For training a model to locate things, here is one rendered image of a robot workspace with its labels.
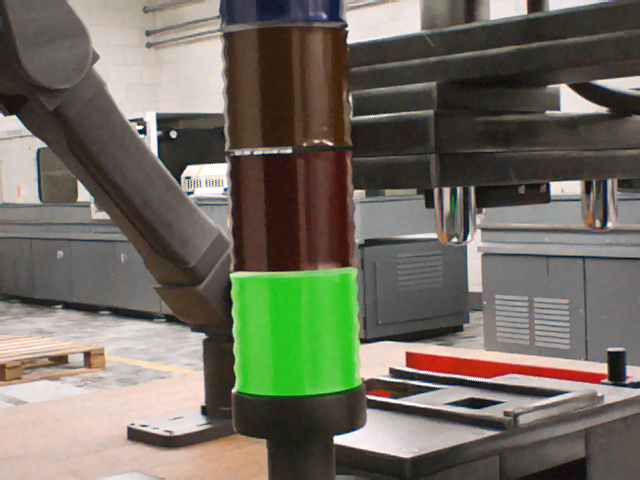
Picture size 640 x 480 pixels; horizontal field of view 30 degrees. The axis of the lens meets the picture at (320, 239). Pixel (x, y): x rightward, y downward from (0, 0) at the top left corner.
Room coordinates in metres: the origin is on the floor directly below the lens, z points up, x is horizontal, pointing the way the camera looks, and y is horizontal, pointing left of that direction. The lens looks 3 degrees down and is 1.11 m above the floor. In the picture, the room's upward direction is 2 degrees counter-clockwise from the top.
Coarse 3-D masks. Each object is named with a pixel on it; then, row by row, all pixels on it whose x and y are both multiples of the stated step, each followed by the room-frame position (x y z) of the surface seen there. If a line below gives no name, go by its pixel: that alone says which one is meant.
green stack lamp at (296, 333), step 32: (256, 288) 0.34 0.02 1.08; (288, 288) 0.33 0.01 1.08; (320, 288) 0.33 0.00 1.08; (352, 288) 0.34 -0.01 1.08; (256, 320) 0.34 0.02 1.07; (288, 320) 0.33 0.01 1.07; (320, 320) 0.33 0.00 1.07; (352, 320) 0.34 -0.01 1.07; (256, 352) 0.34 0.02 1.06; (288, 352) 0.33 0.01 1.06; (320, 352) 0.33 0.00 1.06; (352, 352) 0.34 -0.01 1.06; (256, 384) 0.34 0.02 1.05; (288, 384) 0.33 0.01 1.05; (320, 384) 0.33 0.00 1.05; (352, 384) 0.34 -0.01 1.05
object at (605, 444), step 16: (576, 432) 0.61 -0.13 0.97; (592, 432) 0.62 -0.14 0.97; (608, 432) 0.63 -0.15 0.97; (624, 432) 0.64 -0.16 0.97; (528, 448) 0.58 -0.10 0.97; (544, 448) 0.59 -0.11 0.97; (560, 448) 0.60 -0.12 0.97; (576, 448) 0.61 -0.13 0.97; (592, 448) 0.62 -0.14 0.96; (608, 448) 0.63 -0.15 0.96; (624, 448) 0.64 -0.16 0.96; (336, 464) 0.56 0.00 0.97; (464, 464) 0.55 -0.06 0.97; (480, 464) 0.56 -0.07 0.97; (496, 464) 0.57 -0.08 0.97; (512, 464) 0.58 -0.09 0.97; (528, 464) 0.58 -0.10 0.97; (544, 464) 0.59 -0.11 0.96; (560, 464) 0.63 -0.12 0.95; (576, 464) 0.62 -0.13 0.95; (592, 464) 0.62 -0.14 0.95; (608, 464) 0.63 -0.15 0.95; (624, 464) 0.64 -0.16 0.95
